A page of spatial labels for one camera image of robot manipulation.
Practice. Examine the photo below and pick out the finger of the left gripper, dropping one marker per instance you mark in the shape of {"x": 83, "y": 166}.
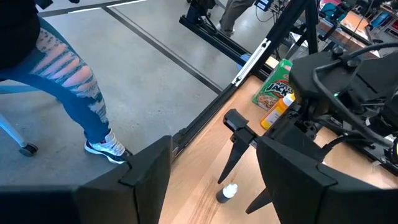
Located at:
{"x": 237, "y": 149}
{"x": 261, "y": 202}

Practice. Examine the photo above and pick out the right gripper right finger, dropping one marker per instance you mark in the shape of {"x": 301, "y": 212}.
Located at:
{"x": 311, "y": 199}

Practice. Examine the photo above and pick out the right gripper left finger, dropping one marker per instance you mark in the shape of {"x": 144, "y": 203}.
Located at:
{"x": 93, "y": 205}

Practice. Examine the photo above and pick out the spice bottle pale yellow lid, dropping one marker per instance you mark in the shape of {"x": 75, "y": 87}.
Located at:
{"x": 275, "y": 113}

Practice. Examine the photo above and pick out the black dropper bottle white label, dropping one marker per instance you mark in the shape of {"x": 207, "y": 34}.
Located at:
{"x": 224, "y": 196}

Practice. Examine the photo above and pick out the green Apple Jacks box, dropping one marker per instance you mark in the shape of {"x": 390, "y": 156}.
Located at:
{"x": 273, "y": 87}

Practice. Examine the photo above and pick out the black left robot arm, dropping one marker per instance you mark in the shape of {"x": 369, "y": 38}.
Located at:
{"x": 382, "y": 71}

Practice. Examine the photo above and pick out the person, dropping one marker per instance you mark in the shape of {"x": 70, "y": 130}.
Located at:
{"x": 77, "y": 102}
{"x": 233, "y": 12}

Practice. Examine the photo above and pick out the pale blue office chair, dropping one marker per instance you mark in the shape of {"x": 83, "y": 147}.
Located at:
{"x": 12, "y": 133}

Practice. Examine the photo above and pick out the wooden table grey legs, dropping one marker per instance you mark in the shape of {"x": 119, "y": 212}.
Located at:
{"x": 354, "y": 25}

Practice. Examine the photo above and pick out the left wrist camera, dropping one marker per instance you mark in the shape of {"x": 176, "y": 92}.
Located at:
{"x": 311, "y": 74}

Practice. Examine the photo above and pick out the silver aluminium bracket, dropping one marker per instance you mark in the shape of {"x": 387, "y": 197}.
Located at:
{"x": 248, "y": 65}

